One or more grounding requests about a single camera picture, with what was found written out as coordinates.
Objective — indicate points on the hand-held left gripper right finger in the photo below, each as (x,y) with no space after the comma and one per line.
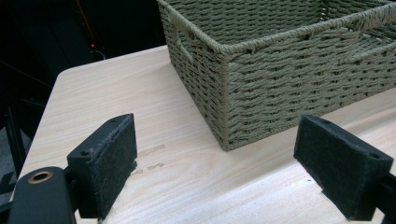
(339,168)

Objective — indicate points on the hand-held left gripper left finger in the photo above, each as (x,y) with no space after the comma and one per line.
(102,168)

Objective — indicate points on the dark metal stand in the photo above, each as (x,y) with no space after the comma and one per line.
(14,146)

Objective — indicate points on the green woven basket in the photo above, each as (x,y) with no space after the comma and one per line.
(280,71)

